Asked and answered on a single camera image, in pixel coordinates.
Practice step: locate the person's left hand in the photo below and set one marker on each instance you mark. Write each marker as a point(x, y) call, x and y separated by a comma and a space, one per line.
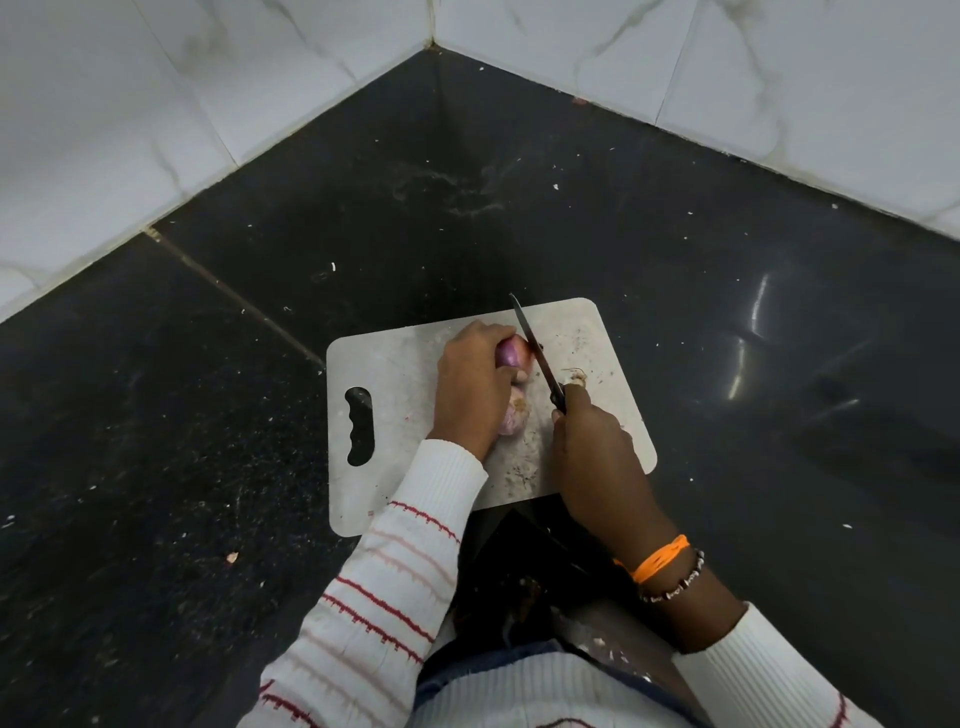
point(469, 390)

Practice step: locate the person's right hand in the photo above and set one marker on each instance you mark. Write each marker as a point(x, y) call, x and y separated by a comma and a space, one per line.
point(600, 472)

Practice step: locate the purple onion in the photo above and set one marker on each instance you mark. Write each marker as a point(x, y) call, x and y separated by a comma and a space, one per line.
point(516, 412)
point(514, 352)

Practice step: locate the cut onion root end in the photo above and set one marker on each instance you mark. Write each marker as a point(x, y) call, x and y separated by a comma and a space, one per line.
point(576, 379)

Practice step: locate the person's right forearm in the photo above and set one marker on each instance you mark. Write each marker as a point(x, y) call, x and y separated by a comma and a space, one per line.
point(750, 675)

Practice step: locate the person's left forearm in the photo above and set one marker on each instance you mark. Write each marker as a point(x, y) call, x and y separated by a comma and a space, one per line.
point(382, 585)

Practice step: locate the steel cutting board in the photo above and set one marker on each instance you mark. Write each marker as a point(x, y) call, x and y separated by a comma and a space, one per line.
point(390, 360)

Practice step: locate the orange thread wristband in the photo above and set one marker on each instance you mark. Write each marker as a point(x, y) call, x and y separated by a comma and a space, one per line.
point(660, 561)

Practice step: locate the blue denim trousers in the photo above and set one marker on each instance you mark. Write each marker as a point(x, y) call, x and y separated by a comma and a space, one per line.
point(480, 660)

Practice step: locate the white red striped sweater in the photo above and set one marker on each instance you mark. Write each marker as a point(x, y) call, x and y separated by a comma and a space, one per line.
point(540, 697)

